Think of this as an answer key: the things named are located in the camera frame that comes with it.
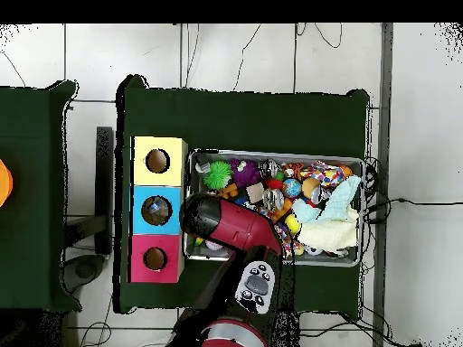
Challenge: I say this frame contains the green spiky rubber ball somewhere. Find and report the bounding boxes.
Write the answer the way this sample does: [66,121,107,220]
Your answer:
[203,160,233,192]

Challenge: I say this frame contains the small wooden cube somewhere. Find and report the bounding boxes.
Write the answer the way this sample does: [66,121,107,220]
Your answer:
[245,182,266,204]

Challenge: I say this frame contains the dark green tablecloth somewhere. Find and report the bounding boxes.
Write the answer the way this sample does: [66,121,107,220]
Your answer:
[113,73,371,321]

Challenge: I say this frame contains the purple monster toy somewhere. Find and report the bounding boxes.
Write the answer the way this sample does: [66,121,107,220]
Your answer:
[229,157,261,188]

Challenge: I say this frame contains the blue globe ball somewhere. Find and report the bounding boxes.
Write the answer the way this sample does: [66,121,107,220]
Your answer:
[281,177,302,200]

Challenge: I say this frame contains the crumpled polka dot cloth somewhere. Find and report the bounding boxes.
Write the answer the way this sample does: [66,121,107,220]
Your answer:
[299,160,354,190]

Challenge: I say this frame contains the shallow clear mesh bin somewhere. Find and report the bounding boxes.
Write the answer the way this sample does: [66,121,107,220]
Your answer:
[183,148,366,268]

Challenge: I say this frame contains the wooden box with three holes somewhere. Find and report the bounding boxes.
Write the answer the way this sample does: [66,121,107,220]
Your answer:
[128,135,190,285]

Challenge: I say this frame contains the yellow ball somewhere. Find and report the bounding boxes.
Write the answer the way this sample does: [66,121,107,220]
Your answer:
[284,213,302,236]

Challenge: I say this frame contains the cream waffle cloth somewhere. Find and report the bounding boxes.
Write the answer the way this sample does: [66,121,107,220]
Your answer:
[297,209,360,253]

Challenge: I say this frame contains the mint green waffle cloth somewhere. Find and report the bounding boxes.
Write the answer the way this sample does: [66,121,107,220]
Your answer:
[291,174,363,224]

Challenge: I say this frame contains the neighbouring green covered table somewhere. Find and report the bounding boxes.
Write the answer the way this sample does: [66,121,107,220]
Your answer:
[0,80,82,314]

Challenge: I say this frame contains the black floor cable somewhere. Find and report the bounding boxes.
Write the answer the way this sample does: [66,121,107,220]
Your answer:
[363,196,463,225]

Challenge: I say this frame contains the orange round object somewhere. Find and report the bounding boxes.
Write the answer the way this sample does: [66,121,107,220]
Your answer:
[0,158,14,209]

